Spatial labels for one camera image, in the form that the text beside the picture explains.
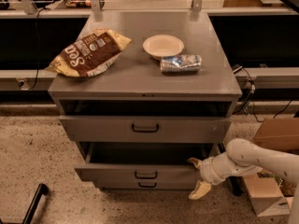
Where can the grey drawer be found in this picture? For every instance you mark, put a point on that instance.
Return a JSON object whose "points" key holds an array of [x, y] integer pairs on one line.
{"points": [[145, 185], [109, 163], [145, 129]]}

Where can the grey top drawer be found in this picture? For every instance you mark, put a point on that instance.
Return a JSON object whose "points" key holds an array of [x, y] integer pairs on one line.
{"points": [[145, 129]]}

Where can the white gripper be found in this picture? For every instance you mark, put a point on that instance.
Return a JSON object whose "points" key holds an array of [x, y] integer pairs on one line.
{"points": [[207, 172]]}

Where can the brown chip bag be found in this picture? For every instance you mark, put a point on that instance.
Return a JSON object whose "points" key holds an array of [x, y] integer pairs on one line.
{"points": [[91, 55]]}

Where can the white paper bowl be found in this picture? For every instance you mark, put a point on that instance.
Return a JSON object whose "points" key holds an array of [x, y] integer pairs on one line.
{"points": [[159, 46]]}

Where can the cardboard box with trash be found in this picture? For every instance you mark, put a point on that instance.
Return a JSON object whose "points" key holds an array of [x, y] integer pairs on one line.
{"points": [[270, 195]]}

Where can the grey metal drawer cabinet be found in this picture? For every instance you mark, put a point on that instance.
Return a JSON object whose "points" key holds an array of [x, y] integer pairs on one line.
{"points": [[134, 85]]}

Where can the crushed blue white can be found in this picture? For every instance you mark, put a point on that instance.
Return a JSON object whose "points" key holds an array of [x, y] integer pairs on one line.
{"points": [[181, 63]]}

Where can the black bar on floor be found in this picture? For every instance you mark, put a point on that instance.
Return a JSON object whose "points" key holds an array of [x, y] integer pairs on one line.
{"points": [[42, 190]]}

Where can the grey bottom drawer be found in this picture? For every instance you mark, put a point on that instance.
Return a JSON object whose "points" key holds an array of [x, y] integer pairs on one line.
{"points": [[145, 185]]}

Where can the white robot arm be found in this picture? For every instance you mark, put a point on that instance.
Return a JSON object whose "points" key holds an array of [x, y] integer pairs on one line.
{"points": [[241, 157]]}

